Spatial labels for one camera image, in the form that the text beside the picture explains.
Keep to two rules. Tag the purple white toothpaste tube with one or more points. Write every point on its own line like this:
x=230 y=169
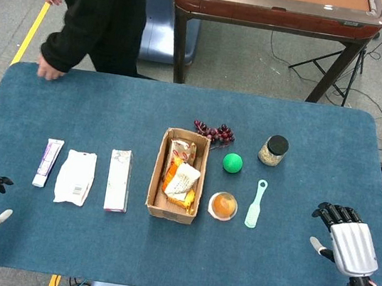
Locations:
x=48 y=161

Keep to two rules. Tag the black tripod stand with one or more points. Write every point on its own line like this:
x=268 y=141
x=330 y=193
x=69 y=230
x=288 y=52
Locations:
x=335 y=67

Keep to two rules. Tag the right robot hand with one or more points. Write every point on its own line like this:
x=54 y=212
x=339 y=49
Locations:
x=353 y=246

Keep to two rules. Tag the blue felt table cover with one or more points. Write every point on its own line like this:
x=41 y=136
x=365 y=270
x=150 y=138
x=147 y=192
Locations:
x=109 y=109

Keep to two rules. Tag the dark red grape bunch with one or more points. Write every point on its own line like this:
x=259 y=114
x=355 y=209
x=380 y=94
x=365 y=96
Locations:
x=219 y=133

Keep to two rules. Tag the floral white carton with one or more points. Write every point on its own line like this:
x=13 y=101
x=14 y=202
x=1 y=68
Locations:
x=118 y=182

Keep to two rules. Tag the snack packets in box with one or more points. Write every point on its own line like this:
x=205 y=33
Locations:
x=174 y=170

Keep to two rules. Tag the glass jar black lid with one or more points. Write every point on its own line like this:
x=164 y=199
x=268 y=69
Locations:
x=275 y=148

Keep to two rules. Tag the mint green brush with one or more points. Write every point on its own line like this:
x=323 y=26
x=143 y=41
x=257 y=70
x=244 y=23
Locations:
x=253 y=213

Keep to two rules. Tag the brown mahjong table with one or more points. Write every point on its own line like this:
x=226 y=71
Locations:
x=275 y=11

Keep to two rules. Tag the person in black clothing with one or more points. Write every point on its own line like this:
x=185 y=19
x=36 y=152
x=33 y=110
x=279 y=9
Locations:
x=100 y=3

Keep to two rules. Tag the cardboard box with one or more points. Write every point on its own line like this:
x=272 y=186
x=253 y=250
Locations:
x=171 y=215

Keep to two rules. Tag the green ball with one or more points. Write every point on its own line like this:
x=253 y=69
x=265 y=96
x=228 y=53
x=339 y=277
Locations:
x=233 y=163

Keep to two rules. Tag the white patterned snack packet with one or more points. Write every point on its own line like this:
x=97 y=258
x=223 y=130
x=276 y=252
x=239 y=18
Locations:
x=181 y=181

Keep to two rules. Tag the red white snack packet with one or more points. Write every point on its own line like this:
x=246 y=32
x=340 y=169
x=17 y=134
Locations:
x=182 y=150

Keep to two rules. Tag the orange jelly cup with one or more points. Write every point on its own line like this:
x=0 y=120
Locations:
x=223 y=205

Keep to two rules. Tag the white plastic pouch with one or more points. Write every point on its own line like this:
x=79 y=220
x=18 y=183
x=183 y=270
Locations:
x=76 y=176

